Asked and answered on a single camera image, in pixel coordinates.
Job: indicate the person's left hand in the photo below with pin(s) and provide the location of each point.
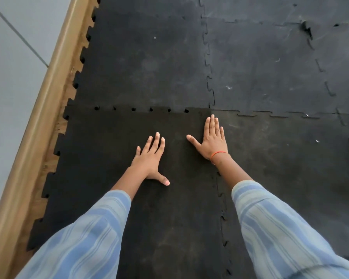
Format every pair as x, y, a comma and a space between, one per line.
147, 164

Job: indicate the person's right hand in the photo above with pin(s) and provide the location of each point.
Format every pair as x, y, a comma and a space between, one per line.
213, 145

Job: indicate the person's left thumb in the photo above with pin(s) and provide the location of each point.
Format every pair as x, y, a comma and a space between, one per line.
162, 180

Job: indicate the person's right middle finger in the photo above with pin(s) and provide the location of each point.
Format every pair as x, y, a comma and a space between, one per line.
212, 125

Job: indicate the person's left little finger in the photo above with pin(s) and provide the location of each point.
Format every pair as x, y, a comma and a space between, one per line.
138, 151

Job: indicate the person's left middle finger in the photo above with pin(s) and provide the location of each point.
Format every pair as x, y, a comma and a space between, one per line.
155, 143

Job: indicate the person's right little finger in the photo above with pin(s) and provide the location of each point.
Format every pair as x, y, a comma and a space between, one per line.
222, 133

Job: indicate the person's right thumb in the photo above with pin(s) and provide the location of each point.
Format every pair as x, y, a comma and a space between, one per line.
193, 140

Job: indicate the person's right forearm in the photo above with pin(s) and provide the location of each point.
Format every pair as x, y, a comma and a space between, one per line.
276, 232

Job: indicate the person's left forearm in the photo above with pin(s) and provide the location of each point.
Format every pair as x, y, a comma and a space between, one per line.
90, 238

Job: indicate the orange wrist thread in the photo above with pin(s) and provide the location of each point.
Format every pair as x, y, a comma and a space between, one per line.
218, 153

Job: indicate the black foam mat tile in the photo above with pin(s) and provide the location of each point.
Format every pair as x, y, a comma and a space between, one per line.
168, 223
279, 7
267, 72
343, 63
293, 159
145, 58

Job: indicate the wooden edge rail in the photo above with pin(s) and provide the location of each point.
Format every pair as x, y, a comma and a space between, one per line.
26, 159

